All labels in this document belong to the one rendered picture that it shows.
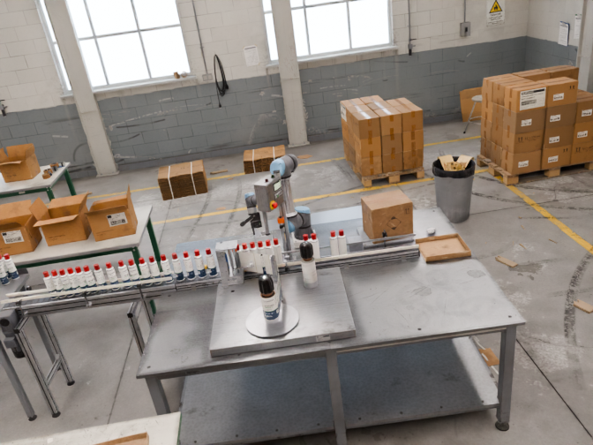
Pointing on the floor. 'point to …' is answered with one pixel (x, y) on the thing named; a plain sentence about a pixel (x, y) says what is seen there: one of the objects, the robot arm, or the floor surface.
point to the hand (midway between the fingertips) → (254, 238)
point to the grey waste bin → (454, 197)
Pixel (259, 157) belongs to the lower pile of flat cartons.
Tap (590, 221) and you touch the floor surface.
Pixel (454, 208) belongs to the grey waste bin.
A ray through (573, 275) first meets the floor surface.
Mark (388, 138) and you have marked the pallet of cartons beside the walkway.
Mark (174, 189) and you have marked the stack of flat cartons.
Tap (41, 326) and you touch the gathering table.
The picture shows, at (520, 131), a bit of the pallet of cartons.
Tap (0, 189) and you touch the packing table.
